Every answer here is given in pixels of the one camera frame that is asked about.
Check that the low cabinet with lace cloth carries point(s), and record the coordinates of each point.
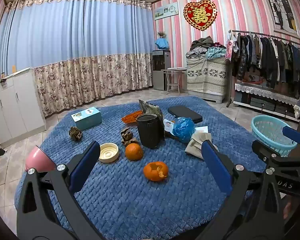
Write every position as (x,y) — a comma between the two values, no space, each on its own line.
(265,91)

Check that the black flat case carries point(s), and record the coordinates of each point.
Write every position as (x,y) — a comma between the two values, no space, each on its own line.
(185,113)

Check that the orange plastic wrapper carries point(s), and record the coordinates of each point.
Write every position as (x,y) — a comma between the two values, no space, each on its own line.
(130,117)

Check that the red heart wall decoration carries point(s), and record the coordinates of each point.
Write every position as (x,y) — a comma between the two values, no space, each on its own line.
(200,15)

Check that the blue and floral curtain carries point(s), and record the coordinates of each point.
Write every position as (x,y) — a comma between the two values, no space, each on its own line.
(77,37)

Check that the person's right hand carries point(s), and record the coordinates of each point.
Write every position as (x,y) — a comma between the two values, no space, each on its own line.
(288,208)

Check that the blue cloth bundle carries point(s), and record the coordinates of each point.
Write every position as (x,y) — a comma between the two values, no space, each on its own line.
(162,43)

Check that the pink lamp shade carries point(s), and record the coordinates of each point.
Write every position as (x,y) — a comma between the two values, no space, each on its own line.
(38,158)

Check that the white round lid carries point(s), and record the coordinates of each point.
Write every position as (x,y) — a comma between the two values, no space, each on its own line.
(108,152)

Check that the landscape wall picture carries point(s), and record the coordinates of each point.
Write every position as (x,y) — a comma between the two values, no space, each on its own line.
(166,10)

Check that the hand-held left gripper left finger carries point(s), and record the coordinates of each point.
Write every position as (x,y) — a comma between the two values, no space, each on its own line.
(86,165)

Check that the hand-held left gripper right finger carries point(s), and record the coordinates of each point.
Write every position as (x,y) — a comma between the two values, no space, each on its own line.
(215,165)

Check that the row of hanging clothes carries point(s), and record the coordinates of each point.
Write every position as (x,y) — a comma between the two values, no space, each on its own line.
(270,55)

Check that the grey water dispenser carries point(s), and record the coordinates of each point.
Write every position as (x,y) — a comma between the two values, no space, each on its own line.
(161,71)

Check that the pink hanging bag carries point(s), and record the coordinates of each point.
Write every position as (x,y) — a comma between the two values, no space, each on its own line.
(228,50)

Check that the window wall poster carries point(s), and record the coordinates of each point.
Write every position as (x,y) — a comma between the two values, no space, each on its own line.
(281,11)

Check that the metal clothes rack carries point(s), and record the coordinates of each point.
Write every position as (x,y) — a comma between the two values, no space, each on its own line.
(265,35)

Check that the whole orange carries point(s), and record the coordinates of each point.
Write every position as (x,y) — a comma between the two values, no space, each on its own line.
(133,152)

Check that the patterned snack packet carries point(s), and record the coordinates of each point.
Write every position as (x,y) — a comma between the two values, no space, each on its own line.
(152,109)

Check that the teal plastic basket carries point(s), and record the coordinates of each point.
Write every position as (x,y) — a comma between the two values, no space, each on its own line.
(270,132)

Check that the crumpled brown paper ball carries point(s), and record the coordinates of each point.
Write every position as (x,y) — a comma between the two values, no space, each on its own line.
(75,133)
(128,137)

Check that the pile of clothes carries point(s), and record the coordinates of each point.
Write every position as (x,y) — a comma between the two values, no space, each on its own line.
(205,46)

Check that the patterned cloth covered cabinet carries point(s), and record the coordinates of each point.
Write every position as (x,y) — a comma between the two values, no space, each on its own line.
(206,78)

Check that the white printed card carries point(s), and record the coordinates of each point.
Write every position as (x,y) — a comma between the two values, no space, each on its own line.
(168,126)

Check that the white cabinet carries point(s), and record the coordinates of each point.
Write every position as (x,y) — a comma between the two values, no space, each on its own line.
(17,105)

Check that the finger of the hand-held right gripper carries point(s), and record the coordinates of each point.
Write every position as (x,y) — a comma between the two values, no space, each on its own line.
(293,133)
(267,151)

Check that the white paper sheet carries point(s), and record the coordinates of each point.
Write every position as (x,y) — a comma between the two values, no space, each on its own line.
(202,129)

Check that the teal tissue box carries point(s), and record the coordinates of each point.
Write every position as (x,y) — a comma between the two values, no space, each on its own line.
(86,118)

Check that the blue plastic bag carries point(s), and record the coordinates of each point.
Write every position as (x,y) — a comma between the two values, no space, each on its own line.
(183,129)

